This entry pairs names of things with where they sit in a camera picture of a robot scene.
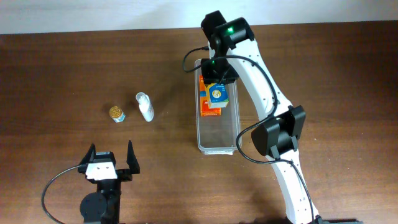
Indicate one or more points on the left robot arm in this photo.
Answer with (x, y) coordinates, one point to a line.
(103, 206)

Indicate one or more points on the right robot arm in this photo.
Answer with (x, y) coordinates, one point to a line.
(235, 55)

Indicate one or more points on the yellow blue medicine box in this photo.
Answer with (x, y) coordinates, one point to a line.
(217, 96)

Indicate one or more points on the clear plastic container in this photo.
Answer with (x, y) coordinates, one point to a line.
(216, 134)

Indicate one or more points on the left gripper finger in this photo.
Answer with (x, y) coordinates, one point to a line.
(89, 156)
(132, 160)

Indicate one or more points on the orange medicine box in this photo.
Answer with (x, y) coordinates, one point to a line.
(204, 108)

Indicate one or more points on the white spray bottle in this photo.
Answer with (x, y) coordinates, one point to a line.
(145, 106)

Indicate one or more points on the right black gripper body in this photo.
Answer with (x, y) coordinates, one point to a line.
(217, 69)

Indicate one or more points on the small gold-lidded balm jar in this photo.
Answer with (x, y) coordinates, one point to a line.
(116, 114)

